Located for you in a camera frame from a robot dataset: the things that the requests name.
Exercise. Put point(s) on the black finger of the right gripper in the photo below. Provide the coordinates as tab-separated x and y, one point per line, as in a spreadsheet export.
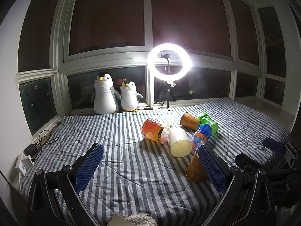
245	162

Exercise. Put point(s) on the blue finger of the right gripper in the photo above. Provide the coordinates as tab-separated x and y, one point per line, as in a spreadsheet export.
274	145

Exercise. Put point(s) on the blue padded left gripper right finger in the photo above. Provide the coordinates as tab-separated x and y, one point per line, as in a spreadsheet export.
245	196

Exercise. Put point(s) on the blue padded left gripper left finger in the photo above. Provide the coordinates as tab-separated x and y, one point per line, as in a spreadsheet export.
43	207

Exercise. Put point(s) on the brown paper cup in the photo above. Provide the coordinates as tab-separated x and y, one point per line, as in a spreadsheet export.
195	171
189	121

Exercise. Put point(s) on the white paper cup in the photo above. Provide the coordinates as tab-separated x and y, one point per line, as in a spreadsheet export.
179	144

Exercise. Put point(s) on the orange instant noodle cup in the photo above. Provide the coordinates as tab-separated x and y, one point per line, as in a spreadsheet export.
156	130

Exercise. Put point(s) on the white power strip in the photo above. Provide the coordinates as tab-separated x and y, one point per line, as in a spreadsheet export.
20	169

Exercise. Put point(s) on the white charger block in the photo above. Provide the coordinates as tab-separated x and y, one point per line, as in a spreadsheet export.
27	162

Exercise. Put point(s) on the blue orange Fanta bottle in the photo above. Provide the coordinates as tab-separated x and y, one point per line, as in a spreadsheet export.
201	136

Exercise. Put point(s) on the black power adapter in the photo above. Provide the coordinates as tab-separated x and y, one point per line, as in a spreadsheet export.
31	150

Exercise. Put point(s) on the green soda bottle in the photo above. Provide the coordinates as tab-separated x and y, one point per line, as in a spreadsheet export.
204	118

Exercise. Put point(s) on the striped blue white quilt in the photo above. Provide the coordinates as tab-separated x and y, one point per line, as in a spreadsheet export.
140	176

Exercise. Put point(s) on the large plush penguin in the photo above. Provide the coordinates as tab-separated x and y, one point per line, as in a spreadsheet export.
105	96

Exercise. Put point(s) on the small plush penguin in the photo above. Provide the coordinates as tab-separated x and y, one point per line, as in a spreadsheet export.
129	96

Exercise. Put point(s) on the black ring light tripod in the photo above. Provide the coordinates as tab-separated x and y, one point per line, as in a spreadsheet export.
168	86

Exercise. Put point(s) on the bright ring light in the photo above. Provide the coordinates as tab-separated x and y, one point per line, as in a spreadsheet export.
183	55

